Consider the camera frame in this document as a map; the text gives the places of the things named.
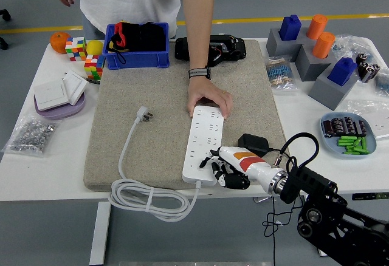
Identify person's left hand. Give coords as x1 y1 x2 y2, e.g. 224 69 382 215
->
186 77 234 120

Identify robot right hand white shell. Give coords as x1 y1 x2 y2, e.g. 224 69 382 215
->
199 146 279 191

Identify black plug with cord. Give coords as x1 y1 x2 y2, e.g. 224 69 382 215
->
237 133 305 239

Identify white power strip with cord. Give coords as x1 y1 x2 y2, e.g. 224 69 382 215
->
108 104 225 222

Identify black wristband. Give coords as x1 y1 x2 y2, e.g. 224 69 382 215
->
187 66 212 81

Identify black device housing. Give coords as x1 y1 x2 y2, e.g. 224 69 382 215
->
174 34 247 67

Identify grey-brown mat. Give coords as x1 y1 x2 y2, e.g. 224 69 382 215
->
83 39 294 191

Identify orange fruit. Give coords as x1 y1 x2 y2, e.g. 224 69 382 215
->
49 32 71 55

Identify multicolour puzzle cube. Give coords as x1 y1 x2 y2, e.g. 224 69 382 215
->
83 54 106 81
64 36 88 63

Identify yellow lemon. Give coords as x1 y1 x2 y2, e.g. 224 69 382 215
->
86 39 105 56

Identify black chair base wheels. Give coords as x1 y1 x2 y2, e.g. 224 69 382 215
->
0 9 12 50

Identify clear bag of resistors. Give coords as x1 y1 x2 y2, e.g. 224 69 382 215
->
264 55 299 91

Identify blue plastic bin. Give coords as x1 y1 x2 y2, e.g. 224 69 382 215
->
102 22 170 70

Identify grey socket block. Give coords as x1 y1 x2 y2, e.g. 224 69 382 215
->
294 41 335 82
266 27 314 63
308 67 360 111

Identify light blue dish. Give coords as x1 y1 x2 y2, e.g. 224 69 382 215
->
320 112 377 160

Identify blue square peg block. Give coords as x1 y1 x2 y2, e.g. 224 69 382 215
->
278 14 302 41
327 56 357 87

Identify pile of green cells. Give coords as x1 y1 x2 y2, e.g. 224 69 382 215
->
337 135 370 155

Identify orange cylinder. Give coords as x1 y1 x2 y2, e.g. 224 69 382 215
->
312 32 336 60
306 13 328 40

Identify purple tray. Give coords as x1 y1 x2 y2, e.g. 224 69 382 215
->
33 91 86 120

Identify black table control panel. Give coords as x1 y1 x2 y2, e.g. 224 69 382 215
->
352 192 389 200

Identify clear bag of small parts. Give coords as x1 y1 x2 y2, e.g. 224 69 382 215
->
332 33 376 63

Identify clear bag of metal nuts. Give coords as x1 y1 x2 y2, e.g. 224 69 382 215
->
1 112 61 158

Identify black cloth with red strap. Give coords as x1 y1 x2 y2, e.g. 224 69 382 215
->
105 21 167 65

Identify straight black hanging cable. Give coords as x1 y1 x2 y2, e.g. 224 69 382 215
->
271 196 277 266

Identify white wall switch panel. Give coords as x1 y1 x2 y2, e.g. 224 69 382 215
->
33 80 70 112
62 69 89 106

